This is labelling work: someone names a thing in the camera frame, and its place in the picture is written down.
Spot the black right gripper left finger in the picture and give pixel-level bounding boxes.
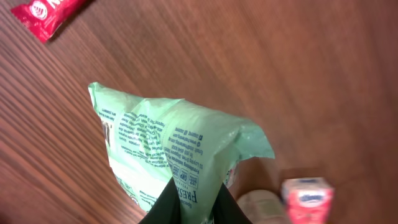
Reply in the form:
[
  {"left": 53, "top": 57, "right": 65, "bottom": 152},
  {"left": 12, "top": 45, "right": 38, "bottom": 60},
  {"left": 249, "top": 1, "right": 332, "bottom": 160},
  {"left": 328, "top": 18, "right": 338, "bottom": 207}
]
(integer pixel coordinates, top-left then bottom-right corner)
[{"left": 139, "top": 178, "right": 181, "bottom": 224}]

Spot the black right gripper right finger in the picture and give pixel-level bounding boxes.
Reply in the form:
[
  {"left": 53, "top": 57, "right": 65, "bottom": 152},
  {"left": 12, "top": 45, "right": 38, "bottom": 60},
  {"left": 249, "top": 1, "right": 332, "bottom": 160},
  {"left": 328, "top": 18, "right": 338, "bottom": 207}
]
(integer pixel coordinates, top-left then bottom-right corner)
[{"left": 212, "top": 184, "right": 252, "bottom": 224}]

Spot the green lidded small jar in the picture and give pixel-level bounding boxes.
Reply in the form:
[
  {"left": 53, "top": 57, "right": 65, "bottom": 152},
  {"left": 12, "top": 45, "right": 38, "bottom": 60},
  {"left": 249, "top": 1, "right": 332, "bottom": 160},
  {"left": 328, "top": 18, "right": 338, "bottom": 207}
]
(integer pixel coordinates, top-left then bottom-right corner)
[{"left": 237, "top": 190, "right": 292, "bottom": 224}]

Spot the teal wet wipes pack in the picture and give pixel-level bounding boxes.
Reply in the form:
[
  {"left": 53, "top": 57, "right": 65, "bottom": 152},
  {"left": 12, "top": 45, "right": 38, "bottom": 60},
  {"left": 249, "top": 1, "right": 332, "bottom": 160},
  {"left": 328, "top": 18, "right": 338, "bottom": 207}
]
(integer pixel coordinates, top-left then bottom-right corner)
[{"left": 88, "top": 82, "right": 274, "bottom": 223}]

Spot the red white tissue box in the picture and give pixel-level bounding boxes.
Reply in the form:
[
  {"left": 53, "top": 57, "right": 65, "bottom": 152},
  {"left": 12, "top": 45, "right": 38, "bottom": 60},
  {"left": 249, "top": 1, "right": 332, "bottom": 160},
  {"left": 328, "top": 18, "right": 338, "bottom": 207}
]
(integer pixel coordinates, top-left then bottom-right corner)
[{"left": 282, "top": 177, "right": 334, "bottom": 224}]

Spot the red coffee stick sachet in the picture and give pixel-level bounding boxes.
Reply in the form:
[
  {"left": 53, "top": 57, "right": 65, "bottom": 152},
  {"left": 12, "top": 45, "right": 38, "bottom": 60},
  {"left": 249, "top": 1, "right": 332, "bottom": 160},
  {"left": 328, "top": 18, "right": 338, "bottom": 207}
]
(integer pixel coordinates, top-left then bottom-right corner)
[{"left": 11, "top": 0, "right": 86, "bottom": 43}]

